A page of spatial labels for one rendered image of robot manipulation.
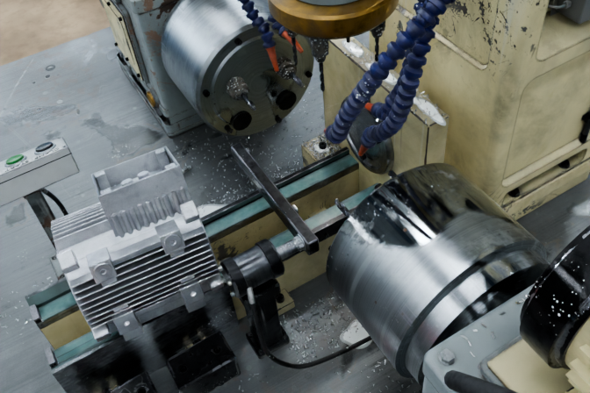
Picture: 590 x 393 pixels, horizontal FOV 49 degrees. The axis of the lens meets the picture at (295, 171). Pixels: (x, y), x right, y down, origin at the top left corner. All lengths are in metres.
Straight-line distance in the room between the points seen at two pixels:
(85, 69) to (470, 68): 1.07
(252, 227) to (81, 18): 2.28
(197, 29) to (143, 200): 0.39
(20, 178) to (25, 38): 2.19
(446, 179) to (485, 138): 0.22
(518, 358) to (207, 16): 0.79
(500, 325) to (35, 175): 0.76
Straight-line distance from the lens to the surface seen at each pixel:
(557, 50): 1.04
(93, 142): 1.56
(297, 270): 1.15
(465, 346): 0.73
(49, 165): 1.14
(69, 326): 1.17
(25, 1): 3.60
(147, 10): 1.32
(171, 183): 0.94
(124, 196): 0.94
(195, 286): 0.96
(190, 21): 1.23
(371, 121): 1.09
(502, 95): 1.01
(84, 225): 0.97
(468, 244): 0.80
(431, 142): 0.99
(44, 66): 1.86
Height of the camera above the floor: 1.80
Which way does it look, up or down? 46 degrees down
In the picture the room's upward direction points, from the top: 7 degrees counter-clockwise
